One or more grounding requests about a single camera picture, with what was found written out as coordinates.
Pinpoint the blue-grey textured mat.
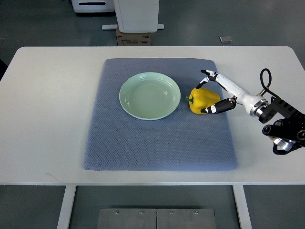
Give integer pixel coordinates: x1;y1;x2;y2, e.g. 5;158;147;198
83;58;237;171

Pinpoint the white pedestal stand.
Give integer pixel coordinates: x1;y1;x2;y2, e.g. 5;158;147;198
102;0;164;33

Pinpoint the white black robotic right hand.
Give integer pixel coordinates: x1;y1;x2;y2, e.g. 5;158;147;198
196;70;269;117

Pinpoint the left white table leg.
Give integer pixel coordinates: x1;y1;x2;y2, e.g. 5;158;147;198
57;185;76;229

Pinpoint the white table leg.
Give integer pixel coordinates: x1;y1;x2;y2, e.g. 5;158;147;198
57;185;76;229
233;185;252;229

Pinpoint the right white table leg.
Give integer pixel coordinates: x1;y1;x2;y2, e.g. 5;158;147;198
233;185;252;229

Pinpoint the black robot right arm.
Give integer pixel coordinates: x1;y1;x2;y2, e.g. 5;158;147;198
254;68;305;155

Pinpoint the light green plate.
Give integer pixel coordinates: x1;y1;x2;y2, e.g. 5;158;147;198
119;72;181;121

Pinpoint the white cabinet with slot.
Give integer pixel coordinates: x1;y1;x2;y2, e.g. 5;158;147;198
71;0;115;13

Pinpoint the brown cardboard box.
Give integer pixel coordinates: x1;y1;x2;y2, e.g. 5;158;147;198
116;27;151;46

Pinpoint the yellow bell pepper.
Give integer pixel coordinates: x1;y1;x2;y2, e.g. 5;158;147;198
186;88;221;115

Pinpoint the grey floor outlet plate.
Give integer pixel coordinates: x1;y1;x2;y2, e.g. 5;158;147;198
219;36;233;44

